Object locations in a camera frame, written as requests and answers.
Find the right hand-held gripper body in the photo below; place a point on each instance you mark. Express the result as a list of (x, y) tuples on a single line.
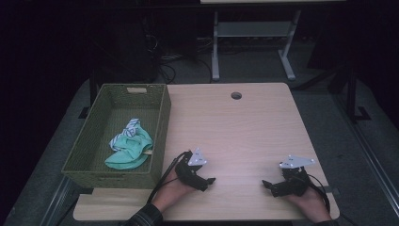
[(293, 182)]

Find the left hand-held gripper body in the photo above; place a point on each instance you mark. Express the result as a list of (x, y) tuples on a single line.
[(187, 174)]

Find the teal cloth garment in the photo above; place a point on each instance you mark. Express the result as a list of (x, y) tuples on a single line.
[(131, 150)]

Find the green woven basket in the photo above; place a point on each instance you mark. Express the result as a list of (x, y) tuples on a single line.
[(94, 141)]

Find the person's left hand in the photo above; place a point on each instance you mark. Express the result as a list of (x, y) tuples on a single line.
[(172, 193)]

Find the person's right hand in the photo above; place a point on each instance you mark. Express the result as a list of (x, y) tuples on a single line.
[(309, 204)]

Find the dark tape strip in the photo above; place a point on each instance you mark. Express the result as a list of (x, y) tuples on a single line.
[(327, 189)]

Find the black metal stand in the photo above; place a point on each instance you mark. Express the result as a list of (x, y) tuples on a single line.
[(351, 91)]

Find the metal floor rail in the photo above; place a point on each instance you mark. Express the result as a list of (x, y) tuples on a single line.
[(373, 157), (55, 201)]

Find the white metal frame desk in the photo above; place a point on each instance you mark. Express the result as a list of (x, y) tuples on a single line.
[(251, 29)]

